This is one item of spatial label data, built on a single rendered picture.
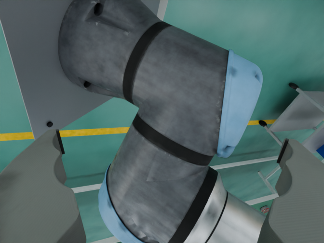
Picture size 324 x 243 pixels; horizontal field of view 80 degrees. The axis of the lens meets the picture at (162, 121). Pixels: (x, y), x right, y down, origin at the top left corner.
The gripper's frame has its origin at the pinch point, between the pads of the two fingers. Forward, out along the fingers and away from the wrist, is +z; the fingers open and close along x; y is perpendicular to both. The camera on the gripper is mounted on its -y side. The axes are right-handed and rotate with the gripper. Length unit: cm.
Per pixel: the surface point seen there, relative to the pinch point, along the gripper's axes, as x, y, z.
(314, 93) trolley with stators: 154, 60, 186
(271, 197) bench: 136, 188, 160
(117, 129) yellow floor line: -43, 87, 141
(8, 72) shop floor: -94, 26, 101
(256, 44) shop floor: 72, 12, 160
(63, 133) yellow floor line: -83, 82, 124
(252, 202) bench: 107, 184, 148
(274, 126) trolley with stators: 129, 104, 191
